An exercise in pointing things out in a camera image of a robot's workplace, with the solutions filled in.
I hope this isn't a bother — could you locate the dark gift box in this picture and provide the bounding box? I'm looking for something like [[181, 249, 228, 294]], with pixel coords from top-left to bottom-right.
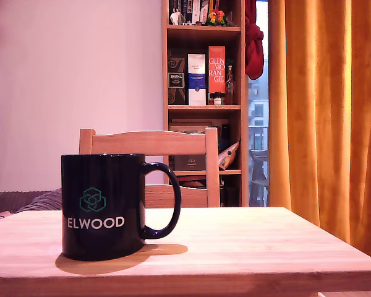
[[174, 154, 207, 172]]

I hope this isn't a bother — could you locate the white figurine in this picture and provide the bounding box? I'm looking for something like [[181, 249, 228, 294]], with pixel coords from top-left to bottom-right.
[[169, 7, 186, 25]]

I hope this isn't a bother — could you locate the red knotted curtain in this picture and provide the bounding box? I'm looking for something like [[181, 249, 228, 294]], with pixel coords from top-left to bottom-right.
[[244, 0, 265, 80]]

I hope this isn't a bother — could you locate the white and blue box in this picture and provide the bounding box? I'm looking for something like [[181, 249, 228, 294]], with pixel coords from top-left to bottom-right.
[[187, 53, 207, 106]]

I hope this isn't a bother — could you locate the wooden bookshelf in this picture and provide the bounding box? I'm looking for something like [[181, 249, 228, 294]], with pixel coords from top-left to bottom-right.
[[161, 0, 250, 208]]

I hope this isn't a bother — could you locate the white book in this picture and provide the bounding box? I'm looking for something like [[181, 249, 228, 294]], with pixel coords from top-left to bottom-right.
[[192, 0, 202, 24]]

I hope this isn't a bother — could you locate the crumpled snack bag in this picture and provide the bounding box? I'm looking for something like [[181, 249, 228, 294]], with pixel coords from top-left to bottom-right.
[[218, 137, 241, 171]]

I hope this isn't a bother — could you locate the purple corduroy cushion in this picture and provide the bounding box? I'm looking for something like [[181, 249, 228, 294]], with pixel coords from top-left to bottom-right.
[[17, 188, 63, 213]]

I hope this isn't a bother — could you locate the clear glass bottle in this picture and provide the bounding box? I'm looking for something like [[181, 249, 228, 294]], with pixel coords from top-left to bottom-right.
[[224, 65, 235, 105]]

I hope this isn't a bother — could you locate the dark blue ELWOOD mug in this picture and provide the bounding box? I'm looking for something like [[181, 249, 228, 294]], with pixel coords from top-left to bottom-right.
[[61, 153, 182, 262]]

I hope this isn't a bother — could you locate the grey balcony chair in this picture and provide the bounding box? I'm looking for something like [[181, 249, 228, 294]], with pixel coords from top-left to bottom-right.
[[249, 148, 270, 207]]

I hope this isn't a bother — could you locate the orange curtain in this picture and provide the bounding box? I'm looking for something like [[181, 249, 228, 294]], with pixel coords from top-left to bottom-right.
[[267, 0, 371, 264]]

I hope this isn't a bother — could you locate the black whisky box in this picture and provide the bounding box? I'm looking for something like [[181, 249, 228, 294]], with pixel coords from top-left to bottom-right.
[[167, 49, 186, 106]]

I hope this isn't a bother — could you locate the red Glenmorangie box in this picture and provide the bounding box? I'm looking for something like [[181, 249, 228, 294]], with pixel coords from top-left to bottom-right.
[[208, 45, 226, 106]]

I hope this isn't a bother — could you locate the light wooden chair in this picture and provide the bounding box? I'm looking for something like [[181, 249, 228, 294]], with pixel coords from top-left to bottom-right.
[[79, 126, 221, 209]]

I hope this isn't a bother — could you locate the purple sofa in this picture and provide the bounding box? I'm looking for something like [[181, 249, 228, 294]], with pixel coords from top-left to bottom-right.
[[0, 191, 55, 215]]

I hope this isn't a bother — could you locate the colourful parrot figurine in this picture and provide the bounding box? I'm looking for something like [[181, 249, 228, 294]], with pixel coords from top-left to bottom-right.
[[205, 9, 228, 27]]

